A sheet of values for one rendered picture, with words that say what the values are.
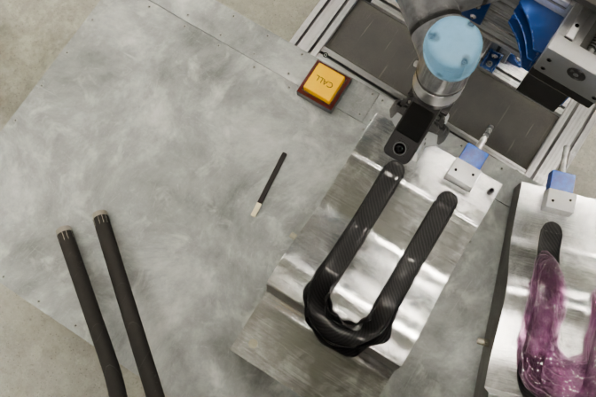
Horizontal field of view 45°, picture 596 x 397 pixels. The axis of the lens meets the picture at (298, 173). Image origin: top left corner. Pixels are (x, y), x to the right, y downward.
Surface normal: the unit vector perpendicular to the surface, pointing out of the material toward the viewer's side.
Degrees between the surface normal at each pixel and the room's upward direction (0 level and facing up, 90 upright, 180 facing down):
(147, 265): 0
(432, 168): 0
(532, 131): 0
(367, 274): 28
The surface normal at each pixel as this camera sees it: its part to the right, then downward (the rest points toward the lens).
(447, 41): -0.02, -0.25
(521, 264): 0.11, -0.68
